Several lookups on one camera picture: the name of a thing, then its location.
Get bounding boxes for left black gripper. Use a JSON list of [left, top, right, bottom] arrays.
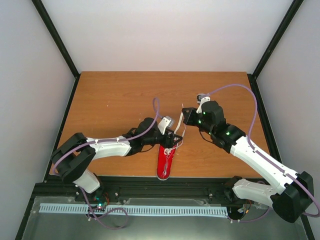
[[143, 128, 183, 150]]

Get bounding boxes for white shoelace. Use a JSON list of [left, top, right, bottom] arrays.
[[160, 113, 186, 180]]

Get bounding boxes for red canvas sneaker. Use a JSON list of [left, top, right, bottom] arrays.
[[156, 141, 183, 181]]

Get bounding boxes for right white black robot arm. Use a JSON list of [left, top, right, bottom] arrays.
[[181, 97, 314, 223]]

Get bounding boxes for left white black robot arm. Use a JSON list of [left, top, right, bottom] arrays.
[[51, 116, 183, 202]]

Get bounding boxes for small circuit board with led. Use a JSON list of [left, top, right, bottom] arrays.
[[94, 193, 110, 209]]

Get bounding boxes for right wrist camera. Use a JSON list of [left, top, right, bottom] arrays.
[[196, 93, 211, 114]]

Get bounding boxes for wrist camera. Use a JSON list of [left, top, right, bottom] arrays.
[[196, 93, 211, 114], [157, 116, 175, 135]]

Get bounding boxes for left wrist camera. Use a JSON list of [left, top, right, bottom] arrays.
[[157, 116, 175, 135]]

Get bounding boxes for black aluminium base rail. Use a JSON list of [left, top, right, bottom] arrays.
[[32, 174, 253, 205]]

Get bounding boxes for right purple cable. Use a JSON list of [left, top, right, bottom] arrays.
[[207, 83, 320, 223]]

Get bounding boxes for right black frame post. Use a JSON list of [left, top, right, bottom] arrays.
[[251, 0, 305, 78]]

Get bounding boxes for black frame post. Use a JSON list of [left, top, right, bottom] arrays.
[[31, 0, 81, 79], [251, 0, 305, 78]]

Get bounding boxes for light blue slotted cable duct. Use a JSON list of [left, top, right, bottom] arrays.
[[38, 203, 228, 218]]

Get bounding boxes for left black frame post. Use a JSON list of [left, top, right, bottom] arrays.
[[31, 0, 81, 79]]

